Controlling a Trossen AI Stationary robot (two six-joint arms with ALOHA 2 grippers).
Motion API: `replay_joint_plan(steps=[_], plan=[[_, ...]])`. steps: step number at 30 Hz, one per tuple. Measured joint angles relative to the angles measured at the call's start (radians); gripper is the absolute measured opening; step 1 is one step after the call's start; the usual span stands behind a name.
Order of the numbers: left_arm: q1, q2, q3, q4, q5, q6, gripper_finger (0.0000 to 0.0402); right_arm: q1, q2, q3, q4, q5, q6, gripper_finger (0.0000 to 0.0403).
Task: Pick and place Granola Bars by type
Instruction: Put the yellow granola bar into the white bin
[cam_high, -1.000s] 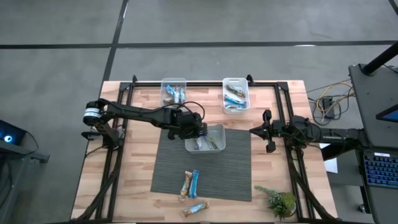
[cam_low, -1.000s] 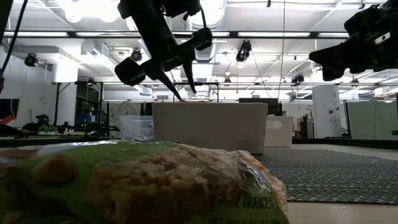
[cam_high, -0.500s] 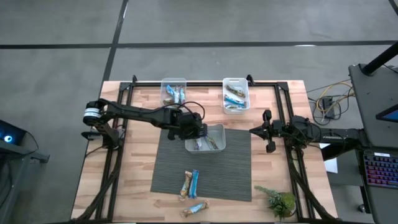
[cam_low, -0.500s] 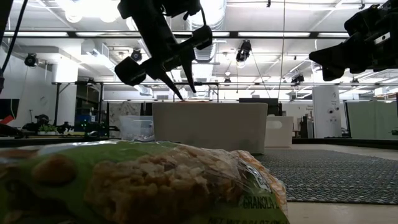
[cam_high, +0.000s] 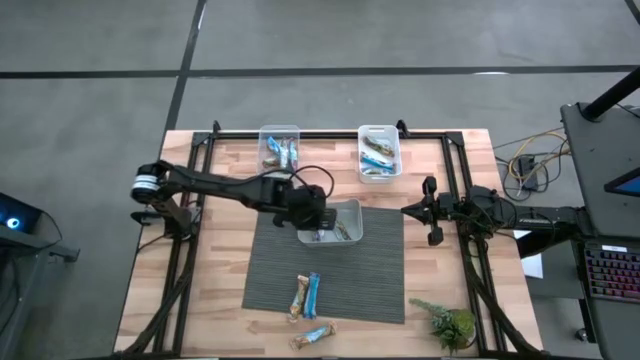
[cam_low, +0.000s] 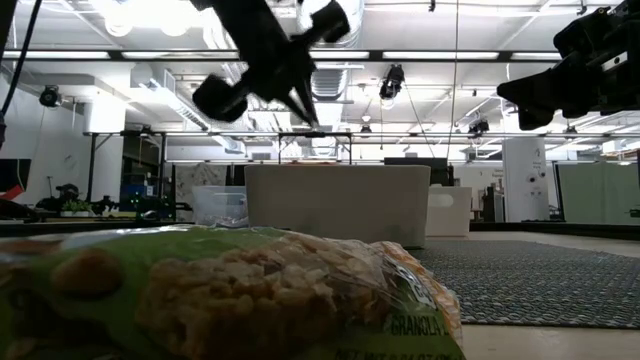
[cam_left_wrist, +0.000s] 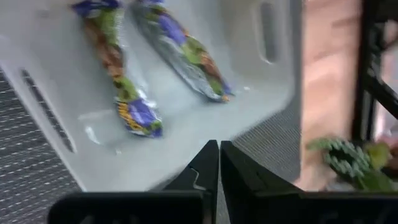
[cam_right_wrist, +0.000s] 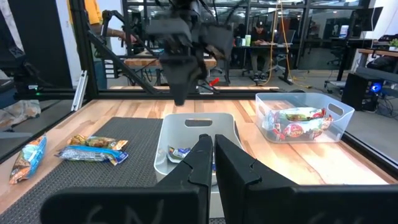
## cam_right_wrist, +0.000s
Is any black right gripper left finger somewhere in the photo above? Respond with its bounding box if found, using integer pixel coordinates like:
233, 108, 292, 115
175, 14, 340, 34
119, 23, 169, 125
39, 133, 214, 224

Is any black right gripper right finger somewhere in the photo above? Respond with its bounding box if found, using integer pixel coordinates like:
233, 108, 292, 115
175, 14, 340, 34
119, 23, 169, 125
214, 133, 398, 224

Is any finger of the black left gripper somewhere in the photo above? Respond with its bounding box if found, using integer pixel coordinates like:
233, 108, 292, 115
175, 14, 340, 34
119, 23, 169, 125
180, 57, 200, 106
160, 57, 181, 106

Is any blue yellow granola bar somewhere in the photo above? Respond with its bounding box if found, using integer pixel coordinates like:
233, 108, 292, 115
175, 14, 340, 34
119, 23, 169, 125
167, 145, 191, 164

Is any orange granola bar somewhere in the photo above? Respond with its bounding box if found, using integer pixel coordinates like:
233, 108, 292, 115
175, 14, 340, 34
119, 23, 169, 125
67, 134, 129, 151

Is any granola bar with oat picture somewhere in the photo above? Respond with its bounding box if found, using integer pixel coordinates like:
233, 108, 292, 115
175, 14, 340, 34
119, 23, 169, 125
8, 133, 48, 185

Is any black diagonal brace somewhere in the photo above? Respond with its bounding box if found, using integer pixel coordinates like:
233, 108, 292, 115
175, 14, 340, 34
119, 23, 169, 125
86, 29, 160, 95

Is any person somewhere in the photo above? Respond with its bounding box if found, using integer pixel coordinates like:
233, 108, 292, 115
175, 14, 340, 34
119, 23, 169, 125
67, 0, 137, 91
249, 20, 276, 81

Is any dark woven placemat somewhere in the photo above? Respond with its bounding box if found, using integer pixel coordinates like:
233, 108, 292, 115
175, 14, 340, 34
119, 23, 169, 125
0, 116, 165, 224

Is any black office desk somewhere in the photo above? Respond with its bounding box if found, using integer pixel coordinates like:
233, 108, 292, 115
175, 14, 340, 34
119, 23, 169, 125
229, 42, 300, 85

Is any silver aluminium extrusion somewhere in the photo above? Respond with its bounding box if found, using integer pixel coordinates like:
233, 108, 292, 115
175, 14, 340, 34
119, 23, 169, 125
70, 69, 89, 112

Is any clear plastic bin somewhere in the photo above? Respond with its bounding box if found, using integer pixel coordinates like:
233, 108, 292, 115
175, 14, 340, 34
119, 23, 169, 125
254, 91, 356, 144

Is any black panel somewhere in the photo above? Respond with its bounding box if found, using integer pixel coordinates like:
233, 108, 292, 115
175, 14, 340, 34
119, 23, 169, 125
7, 0, 73, 90

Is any black computer with blue light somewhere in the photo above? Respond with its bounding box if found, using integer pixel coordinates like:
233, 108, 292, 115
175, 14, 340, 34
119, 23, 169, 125
341, 72, 386, 112

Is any black equipment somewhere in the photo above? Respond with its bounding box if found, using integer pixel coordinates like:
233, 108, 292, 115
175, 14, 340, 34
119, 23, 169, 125
0, 37, 43, 101

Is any lit laptop screen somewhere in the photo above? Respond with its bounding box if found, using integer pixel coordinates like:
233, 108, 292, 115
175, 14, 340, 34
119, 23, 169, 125
338, 24, 351, 40

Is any beige plastic bag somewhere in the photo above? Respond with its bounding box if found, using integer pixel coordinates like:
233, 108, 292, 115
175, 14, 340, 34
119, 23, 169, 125
0, 99, 42, 128

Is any grey side stand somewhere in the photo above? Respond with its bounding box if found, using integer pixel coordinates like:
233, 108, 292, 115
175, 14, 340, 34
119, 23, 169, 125
355, 66, 398, 85

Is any dark monitor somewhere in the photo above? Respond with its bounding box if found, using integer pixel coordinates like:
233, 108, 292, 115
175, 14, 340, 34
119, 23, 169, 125
350, 6, 384, 32

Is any wooden side desk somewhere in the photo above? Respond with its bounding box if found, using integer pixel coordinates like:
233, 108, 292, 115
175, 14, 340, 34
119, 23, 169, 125
356, 47, 398, 58

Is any black aluminium table frame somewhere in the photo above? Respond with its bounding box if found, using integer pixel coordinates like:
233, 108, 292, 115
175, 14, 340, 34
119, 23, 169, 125
0, 86, 398, 181

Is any yellow hanging cable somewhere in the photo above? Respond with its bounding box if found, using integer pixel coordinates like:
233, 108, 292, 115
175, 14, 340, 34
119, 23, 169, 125
262, 0, 312, 90

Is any black frame post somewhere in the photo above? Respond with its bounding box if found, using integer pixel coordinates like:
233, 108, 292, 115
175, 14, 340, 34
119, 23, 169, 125
68, 0, 100, 98

